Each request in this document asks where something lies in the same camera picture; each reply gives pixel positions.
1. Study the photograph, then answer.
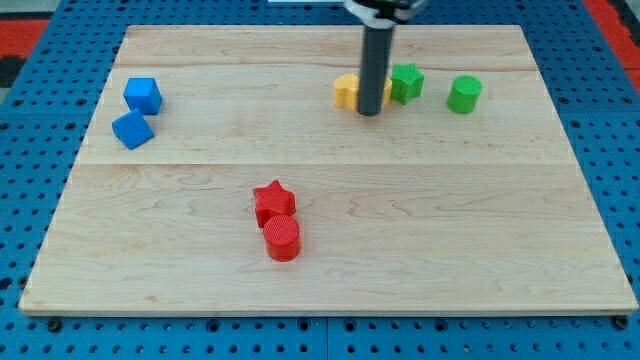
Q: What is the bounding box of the red cylinder block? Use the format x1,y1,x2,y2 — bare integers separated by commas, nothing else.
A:
263,215,301,262

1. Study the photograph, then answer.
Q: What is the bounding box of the blue cube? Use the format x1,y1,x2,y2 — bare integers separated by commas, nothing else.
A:
112,109,154,150
123,77,163,115

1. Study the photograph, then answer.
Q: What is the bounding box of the upper blue cube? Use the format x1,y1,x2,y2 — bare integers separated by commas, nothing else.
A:
123,77,163,115

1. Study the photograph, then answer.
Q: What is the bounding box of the lower blue cube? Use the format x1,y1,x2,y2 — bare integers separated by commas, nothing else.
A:
112,109,154,150

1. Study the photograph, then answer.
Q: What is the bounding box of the yellow block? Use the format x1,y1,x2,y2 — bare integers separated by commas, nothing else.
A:
333,73,393,110

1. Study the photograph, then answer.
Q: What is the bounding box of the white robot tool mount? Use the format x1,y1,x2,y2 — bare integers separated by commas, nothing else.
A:
343,0,429,27

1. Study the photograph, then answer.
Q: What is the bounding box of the green star block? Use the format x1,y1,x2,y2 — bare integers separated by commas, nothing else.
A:
391,63,425,105

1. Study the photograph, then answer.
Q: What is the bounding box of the green cylinder block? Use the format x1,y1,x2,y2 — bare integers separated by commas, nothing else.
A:
446,75,483,114

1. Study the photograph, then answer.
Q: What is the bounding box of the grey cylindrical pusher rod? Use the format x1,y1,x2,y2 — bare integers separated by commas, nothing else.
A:
358,26,394,116

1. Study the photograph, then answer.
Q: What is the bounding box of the red star block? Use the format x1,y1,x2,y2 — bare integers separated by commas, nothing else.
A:
253,179,296,228

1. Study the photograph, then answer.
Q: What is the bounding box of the wooden board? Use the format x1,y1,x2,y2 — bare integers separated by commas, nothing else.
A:
19,25,638,317

